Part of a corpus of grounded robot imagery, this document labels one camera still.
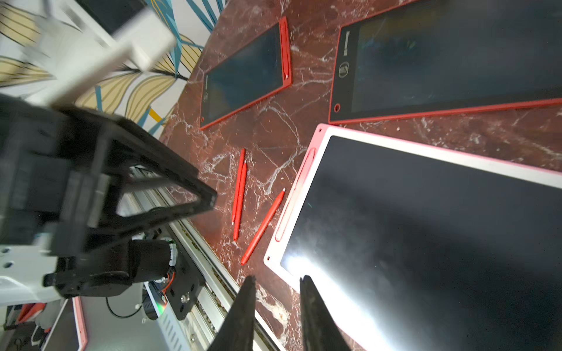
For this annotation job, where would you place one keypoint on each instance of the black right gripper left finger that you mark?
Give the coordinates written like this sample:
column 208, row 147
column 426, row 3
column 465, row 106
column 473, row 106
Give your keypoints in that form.
column 237, row 330

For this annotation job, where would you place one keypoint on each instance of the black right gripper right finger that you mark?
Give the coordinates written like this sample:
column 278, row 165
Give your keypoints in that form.
column 319, row 331

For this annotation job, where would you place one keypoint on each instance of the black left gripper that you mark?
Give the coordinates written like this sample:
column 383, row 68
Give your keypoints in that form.
column 51, row 166

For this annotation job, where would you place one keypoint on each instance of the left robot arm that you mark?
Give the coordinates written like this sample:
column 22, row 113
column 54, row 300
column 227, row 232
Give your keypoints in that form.
column 30, row 273

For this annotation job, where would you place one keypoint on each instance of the red stylus beside pink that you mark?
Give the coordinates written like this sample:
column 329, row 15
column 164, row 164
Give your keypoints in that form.
column 236, row 191

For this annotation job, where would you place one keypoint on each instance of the red stylus angled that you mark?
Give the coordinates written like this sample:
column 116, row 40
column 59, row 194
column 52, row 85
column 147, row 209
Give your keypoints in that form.
column 240, row 199

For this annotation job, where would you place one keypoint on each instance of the large pink writing tablet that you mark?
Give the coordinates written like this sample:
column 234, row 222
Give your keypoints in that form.
column 414, row 247

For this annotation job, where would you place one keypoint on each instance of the red tablet far left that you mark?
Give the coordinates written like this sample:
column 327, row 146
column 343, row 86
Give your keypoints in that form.
column 248, row 76

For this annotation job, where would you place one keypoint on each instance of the red tablet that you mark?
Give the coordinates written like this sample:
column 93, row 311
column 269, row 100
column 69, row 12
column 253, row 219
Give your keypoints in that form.
column 434, row 58
column 248, row 76

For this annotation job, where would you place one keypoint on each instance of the red tablet centre back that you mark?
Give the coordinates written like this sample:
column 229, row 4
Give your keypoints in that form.
column 434, row 58

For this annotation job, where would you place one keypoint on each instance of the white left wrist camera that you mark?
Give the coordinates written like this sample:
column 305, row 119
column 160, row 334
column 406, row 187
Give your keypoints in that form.
column 54, row 51

